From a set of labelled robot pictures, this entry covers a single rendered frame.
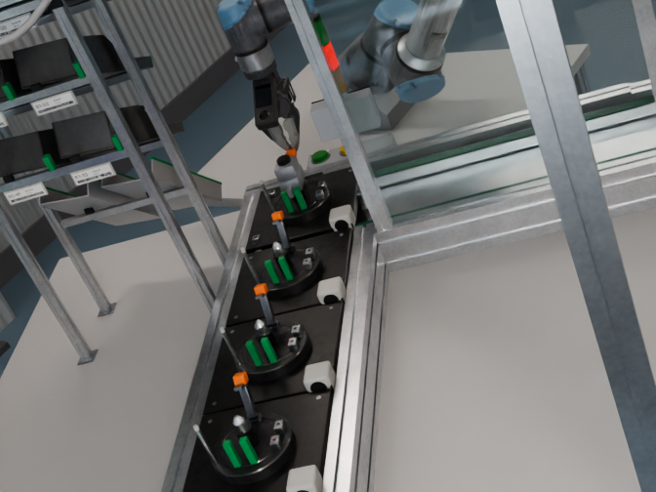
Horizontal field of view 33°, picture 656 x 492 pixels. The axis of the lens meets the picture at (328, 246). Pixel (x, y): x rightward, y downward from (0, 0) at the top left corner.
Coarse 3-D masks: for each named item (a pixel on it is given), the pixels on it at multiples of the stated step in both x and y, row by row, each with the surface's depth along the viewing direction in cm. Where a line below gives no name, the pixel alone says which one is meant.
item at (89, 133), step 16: (96, 112) 217; (128, 112) 223; (144, 112) 229; (64, 128) 220; (80, 128) 219; (96, 128) 218; (112, 128) 217; (144, 128) 228; (176, 128) 239; (64, 144) 221; (80, 144) 220; (96, 144) 218; (112, 144) 217
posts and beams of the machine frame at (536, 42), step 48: (528, 0) 97; (528, 48) 99; (528, 96) 101; (576, 96) 101; (576, 144) 103; (576, 192) 107; (576, 240) 109; (624, 288) 112; (624, 336) 116; (624, 384) 119; (624, 432) 123
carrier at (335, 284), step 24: (312, 240) 229; (336, 240) 226; (264, 264) 224; (288, 264) 219; (312, 264) 218; (336, 264) 219; (240, 288) 224; (288, 288) 215; (312, 288) 215; (336, 288) 208; (240, 312) 217
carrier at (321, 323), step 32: (256, 320) 197; (288, 320) 209; (320, 320) 205; (224, 352) 207; (256, 352) 195; (288, 352) 197; (320, 352) 197; (224, 384) 199; (256, 384) 196; (288, 384) 193; (320, 384) 188
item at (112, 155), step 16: (32, 0) 198; (0, 16) 200; (48, 16) 217; (64, 80) 207; (80, 80) 205; (112, 80) 224; (32, 96) 208; (48, 96) 208; (16, 112) 230; (144, 144) 232; (160, 144) 232; (96, 160) 215; (112, 160) 235; (32, 176) 218; (48, 176) 218
